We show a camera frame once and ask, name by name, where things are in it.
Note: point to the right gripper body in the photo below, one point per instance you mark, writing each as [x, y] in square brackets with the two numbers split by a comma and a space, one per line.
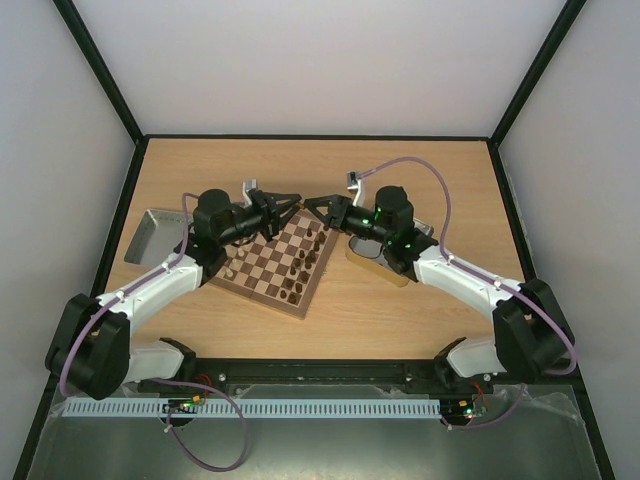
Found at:
[339, 215]

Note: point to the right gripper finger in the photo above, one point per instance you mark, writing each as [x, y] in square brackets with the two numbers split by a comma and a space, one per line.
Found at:
[321, 211]
[327, 202]

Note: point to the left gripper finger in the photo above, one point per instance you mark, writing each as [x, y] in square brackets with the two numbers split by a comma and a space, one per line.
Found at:
[281, 199]
[279, 221]

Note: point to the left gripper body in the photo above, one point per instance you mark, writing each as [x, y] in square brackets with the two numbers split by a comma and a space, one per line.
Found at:
[265, 220]

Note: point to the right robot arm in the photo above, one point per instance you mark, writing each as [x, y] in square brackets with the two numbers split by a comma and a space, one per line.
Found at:
[530, 335]

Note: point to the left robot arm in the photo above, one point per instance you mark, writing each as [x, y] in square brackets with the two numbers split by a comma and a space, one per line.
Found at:
[91, 348]

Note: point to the wooden chess board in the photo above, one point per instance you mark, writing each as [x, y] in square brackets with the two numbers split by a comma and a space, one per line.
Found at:
[266, 272]

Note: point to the gold metal tin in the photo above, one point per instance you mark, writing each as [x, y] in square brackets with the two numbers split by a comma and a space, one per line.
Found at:
[369, 252]

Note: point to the tin lid on table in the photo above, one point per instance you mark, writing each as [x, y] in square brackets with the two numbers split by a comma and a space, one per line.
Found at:
[156, 236]

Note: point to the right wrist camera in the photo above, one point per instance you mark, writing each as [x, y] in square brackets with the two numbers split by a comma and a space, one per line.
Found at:
[356, 186]

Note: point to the blue cable duct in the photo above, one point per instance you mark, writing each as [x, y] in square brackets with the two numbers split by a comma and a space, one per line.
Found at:
[255, 408]

